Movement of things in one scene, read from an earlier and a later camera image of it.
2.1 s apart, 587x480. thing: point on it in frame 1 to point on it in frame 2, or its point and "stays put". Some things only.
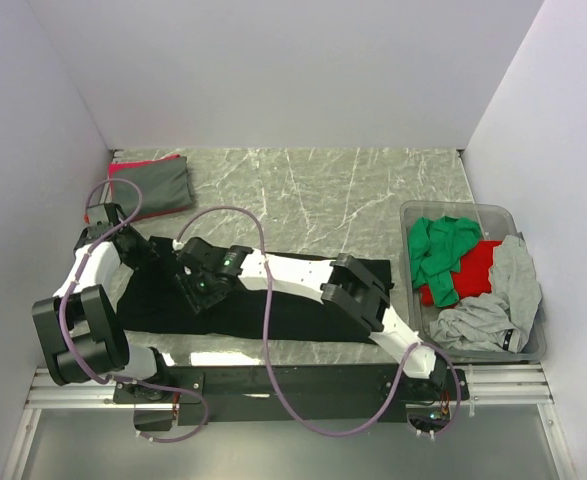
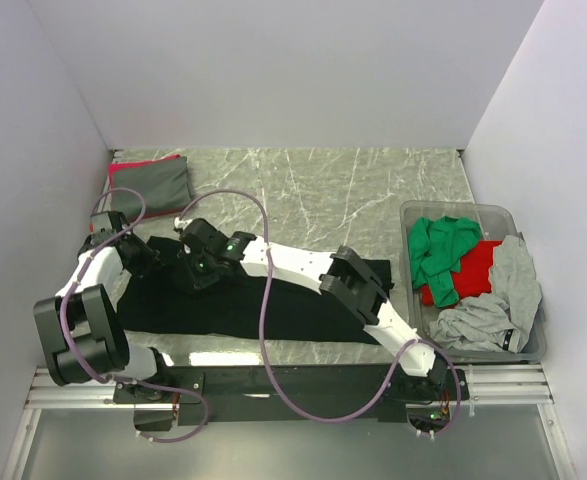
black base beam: [294, 394] stays put
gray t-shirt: [501, 318] stays put
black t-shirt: [151, 300] stays put
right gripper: [197, 301] to [197, 280]
